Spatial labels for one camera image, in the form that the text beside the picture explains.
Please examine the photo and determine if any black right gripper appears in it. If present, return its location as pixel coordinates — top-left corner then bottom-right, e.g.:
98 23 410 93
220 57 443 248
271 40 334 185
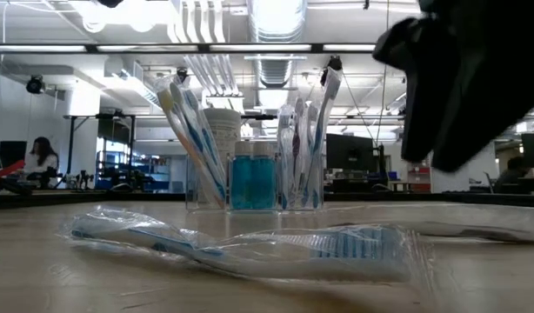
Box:
372 0 524 174

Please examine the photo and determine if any purple toothbrush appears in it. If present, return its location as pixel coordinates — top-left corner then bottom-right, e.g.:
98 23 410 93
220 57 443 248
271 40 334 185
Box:
331 202 534 244
291 96 305 208

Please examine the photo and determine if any white yellow wipes canister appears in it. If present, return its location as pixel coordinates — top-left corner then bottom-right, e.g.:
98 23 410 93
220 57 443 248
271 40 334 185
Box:
204 107 243 205

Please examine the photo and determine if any teal mouthwash bottle white cap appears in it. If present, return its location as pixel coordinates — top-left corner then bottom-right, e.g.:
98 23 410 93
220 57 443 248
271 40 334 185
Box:
230 141 256 211
251 141 277 211

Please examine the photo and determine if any clear acrylic organiser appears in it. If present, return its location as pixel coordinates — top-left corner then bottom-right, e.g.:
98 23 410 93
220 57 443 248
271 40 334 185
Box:
184 151 328 215

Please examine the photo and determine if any red shelf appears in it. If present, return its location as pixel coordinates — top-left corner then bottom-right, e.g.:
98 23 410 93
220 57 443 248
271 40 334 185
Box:
406 163 431 192

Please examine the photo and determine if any white cabinet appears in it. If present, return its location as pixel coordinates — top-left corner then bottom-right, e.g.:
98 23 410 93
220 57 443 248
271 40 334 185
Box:
430 141 499 195

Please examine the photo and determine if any person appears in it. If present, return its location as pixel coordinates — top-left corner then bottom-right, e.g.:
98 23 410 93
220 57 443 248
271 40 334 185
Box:
492 156 530 196
22 137 62 189

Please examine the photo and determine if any silver ceiling duct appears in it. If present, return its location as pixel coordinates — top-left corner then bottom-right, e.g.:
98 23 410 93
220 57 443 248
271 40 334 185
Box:
247 0 310 88

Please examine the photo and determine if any black wall screen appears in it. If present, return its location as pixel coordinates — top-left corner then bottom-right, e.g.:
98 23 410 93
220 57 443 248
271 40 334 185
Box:
0 140 28 170

